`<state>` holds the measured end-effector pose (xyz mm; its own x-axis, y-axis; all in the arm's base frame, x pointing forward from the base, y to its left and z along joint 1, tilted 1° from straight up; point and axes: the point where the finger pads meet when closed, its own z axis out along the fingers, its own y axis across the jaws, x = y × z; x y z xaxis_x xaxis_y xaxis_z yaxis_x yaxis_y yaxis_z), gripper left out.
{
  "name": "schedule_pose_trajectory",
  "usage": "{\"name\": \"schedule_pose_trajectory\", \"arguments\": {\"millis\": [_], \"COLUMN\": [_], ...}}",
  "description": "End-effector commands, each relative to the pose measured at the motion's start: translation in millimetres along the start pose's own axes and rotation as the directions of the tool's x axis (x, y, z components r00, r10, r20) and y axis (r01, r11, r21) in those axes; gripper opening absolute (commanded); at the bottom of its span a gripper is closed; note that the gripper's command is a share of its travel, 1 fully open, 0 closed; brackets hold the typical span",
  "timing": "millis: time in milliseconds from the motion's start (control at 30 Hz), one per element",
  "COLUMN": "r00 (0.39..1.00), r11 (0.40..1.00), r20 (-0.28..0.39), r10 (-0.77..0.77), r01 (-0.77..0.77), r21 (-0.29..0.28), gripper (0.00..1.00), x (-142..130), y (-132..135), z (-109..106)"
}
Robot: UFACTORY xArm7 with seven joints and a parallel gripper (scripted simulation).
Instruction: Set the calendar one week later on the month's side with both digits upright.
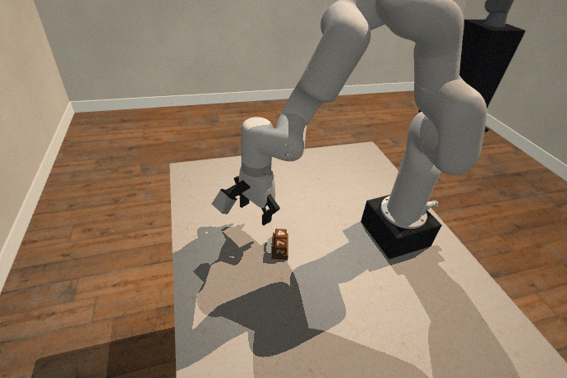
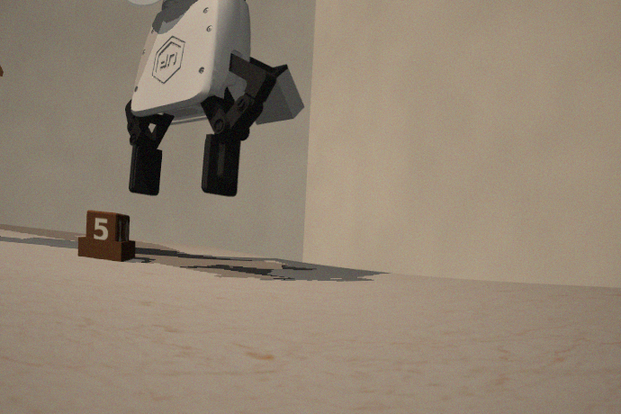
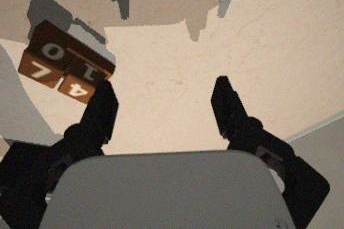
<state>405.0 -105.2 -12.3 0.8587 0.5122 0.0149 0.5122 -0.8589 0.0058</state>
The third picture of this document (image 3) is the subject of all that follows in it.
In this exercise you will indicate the brown wooden tray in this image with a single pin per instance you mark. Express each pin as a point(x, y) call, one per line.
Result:
point(69, 43)

